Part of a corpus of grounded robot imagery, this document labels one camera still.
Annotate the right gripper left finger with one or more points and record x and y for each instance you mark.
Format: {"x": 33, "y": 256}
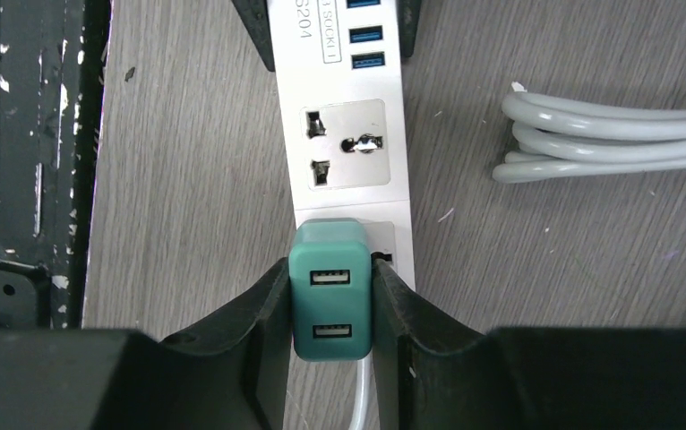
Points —
{"x": 227, "y": 371}

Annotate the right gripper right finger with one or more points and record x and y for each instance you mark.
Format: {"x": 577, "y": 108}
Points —
{"x": 433, "y": 372}

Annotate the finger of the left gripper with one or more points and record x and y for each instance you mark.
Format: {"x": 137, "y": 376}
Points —
{"x": 254, "y": 15}
{"x": 408, "y": 15}

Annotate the white power strip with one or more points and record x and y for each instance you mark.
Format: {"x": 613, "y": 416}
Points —
{"x": 338, "y": 71}

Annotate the teal adapters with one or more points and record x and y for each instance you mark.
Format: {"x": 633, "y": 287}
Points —
{"x": 330, "y": 271}

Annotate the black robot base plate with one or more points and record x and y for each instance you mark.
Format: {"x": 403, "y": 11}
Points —
{"x": 52, "y": 64}

